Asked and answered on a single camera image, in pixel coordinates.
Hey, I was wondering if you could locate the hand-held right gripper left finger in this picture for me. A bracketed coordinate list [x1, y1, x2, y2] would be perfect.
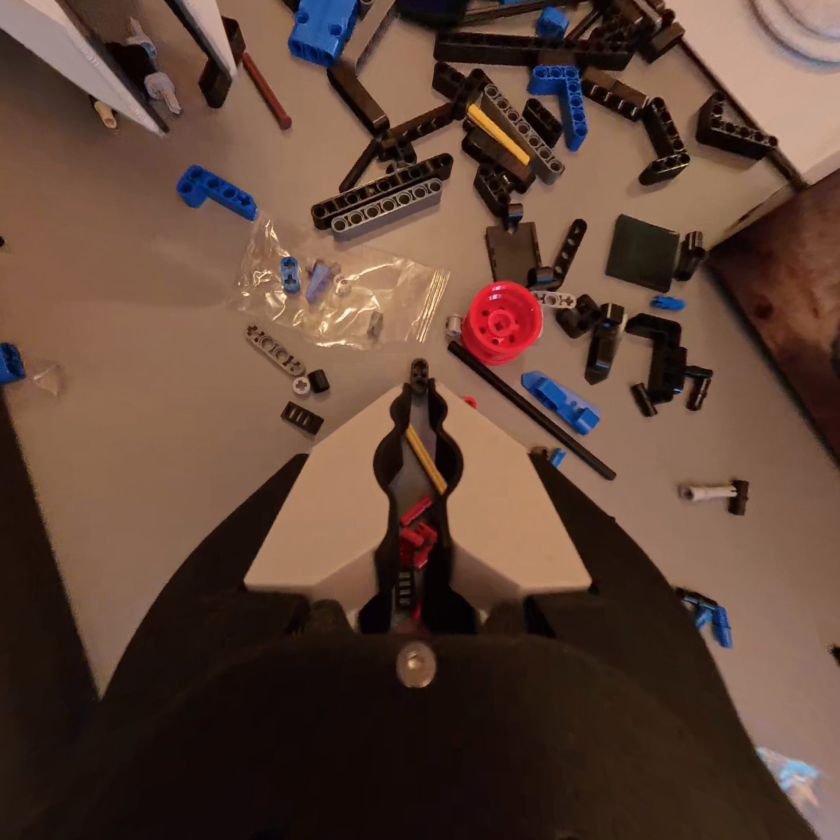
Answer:
[244, 384, 421, 634]

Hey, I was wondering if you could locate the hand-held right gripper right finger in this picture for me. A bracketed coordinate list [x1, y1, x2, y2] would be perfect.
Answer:
[423, 381, 593, 634]

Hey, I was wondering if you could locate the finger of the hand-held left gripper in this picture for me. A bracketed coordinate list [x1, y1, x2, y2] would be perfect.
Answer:
[0, 0, 170, 137]
[164, 0, 239, 80]

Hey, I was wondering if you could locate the black and grey brick assembly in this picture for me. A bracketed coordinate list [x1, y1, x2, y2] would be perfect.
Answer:
[92, 16, 183, 129]

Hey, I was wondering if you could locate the dark grey thin liftarm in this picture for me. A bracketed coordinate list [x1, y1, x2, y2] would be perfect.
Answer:
[246, 326, 308, 375]

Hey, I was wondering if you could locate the grey desk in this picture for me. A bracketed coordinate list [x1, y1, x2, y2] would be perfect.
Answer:
[0, 0, 840, 775]

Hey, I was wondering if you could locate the black angled liftarm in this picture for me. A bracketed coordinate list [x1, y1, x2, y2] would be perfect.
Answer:
[199, 16, 247, 109]

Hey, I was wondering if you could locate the brown axle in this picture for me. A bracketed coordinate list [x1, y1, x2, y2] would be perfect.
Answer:
[241, 51, 293, 131]

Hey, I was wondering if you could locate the pile of small connector pieces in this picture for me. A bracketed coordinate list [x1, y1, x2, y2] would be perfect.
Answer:
[392, 446, 735, 651]

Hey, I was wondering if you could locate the black grille tile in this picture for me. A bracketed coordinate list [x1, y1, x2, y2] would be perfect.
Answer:
[280, 402, 325, 435]

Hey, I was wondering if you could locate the blue flat panel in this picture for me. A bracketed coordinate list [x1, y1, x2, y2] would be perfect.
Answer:
[287, 0, 361, 67]

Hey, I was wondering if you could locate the yellow axle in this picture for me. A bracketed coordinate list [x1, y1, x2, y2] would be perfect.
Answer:
[403, 423, 450, 494]

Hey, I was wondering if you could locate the black long axle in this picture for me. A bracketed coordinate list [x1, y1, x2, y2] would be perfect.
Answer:
[446, 340, 618, 482]

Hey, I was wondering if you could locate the blue wedge panel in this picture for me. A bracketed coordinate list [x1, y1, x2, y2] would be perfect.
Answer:
[521, 371, 601, 436]

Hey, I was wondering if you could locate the black rectangular panel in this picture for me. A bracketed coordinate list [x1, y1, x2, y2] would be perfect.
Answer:
[326, 60, 391, 135]

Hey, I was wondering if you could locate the blue short liftarm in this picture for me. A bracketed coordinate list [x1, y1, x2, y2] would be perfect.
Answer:
[176, 165, 259, 222]

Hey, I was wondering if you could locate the light grey long beam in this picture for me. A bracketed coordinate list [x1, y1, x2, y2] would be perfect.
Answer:
[357, 0, 398, 70]

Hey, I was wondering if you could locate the black short axle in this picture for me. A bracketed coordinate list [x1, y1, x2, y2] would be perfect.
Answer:
[338, 138, 382, 193]

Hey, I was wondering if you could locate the black and grey pin connector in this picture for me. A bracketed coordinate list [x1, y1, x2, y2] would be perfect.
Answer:
[678, 479, 751, 517]

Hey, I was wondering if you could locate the red wheel rim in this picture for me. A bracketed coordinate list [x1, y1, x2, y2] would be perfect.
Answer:
[461, 281, 546, 366]

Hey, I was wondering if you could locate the black short beam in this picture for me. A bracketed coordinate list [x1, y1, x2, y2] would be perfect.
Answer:
[521, 97, 564, 148]
[377, 138, 419, 173]

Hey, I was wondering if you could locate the black thin long beam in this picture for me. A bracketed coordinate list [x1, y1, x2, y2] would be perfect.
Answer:
[384, 101, 460, 148]

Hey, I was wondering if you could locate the blue and grey pin piece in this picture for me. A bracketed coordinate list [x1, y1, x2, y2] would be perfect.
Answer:
[305, 261, 352, 304]

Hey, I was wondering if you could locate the dark grey long beam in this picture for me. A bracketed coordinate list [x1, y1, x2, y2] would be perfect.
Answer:
[330, 177, 444, 236]

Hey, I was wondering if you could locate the clear zip bag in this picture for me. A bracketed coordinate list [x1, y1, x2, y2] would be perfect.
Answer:
[226, 213, 452, 350]

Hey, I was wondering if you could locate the black glossy curved panel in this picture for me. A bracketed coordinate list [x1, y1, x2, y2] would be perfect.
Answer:
[484, 220, 546, 290]

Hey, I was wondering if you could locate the black flat liftarm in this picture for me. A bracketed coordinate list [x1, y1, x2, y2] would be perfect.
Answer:
[550, 218, 588, 284]

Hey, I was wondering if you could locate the black square panel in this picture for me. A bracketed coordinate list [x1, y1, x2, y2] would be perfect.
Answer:
[604, 213, 682, 294]

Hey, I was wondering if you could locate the yellow axle rod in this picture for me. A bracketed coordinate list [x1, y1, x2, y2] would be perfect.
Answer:
[466, 105, 531, 166]

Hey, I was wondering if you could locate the black short connector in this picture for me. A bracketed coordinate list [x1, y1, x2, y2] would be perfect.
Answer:
[672, 230, 708, 283]

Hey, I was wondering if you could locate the black thick beam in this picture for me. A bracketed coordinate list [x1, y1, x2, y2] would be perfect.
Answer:
[472, 161, 526, 217]

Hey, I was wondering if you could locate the dark grey beam with holes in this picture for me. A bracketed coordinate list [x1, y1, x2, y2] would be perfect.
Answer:
[482, 84, 565, 185]

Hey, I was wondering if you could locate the blue angled beam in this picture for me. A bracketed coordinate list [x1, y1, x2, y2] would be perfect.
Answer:
[528, 64, 589, 153]

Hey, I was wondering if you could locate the black stubby beam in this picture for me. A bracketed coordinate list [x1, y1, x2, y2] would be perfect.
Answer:
[581, 66, 651, 122]

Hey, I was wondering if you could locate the black angled beam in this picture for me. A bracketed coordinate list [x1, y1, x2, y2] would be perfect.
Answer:
[694, 91, 778, 161]

